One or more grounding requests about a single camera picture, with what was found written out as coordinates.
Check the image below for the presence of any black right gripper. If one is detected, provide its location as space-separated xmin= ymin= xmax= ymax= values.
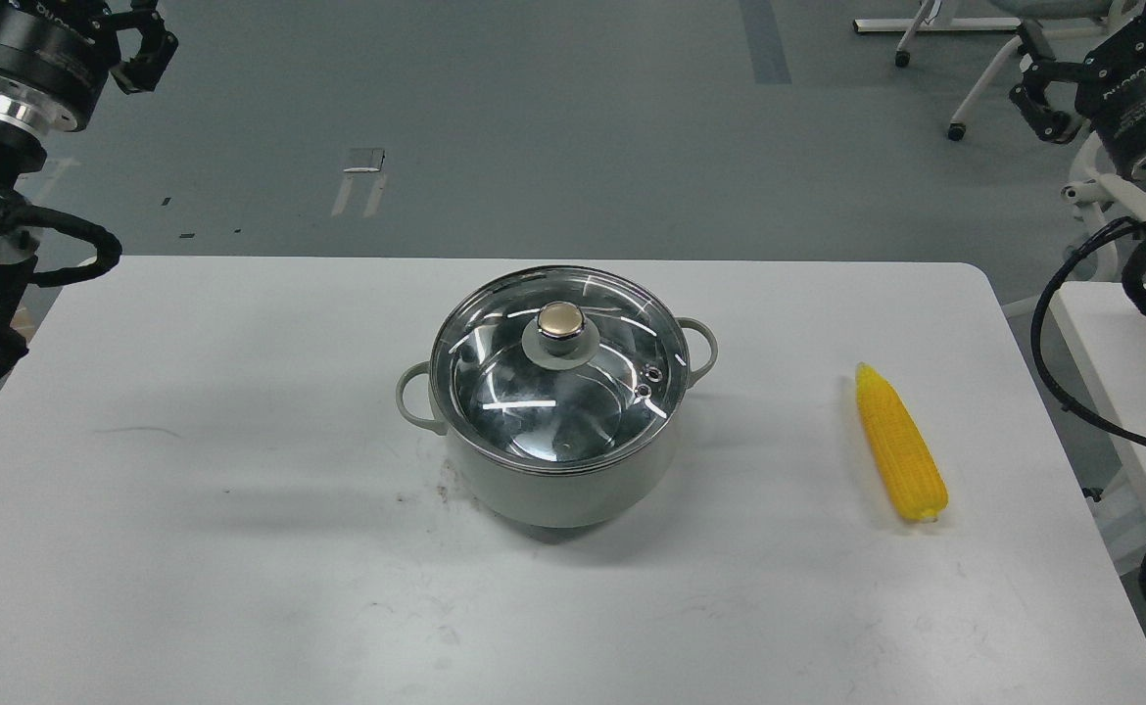
xmin=1008 ymin=3 xmax=1146 ymax=179

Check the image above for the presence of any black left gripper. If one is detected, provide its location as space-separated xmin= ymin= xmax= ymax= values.
xmin=0 ymin=1 xmax=179 ymax=132

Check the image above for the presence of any yellow corn cob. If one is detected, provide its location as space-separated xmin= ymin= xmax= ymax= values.
xmin=854 ymin=365 xmax=949 ymax=523

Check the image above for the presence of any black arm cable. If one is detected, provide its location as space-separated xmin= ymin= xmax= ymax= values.
xmin=1030 ymin=216 xmax=1146 ymax=461
xmin=0 ymin=201 xmax=123 ymax=288

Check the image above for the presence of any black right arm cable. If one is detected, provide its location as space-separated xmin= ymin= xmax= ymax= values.
xmin=1030 ymin=216 xmax=1146 ymax=461

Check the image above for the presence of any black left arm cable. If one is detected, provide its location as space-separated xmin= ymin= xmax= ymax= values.
xmin=0 ymin=201 xmax=123 ymax=288

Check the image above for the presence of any glass pot lid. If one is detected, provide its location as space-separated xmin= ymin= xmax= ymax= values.
xmin=429 ymin=266 xmax=719 ymax=476

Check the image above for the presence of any white office chair base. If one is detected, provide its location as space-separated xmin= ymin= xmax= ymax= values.
xmin=853 ymin=0 xmax=1137 ymax=142

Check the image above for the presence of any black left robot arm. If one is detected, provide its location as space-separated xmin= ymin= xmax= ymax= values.
xmin=0 ymin=1 xmax=179 ymax=381

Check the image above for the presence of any pale green metal pot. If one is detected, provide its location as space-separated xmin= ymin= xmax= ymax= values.
xmin=394 ymin=330 xmax=719 ymax=530

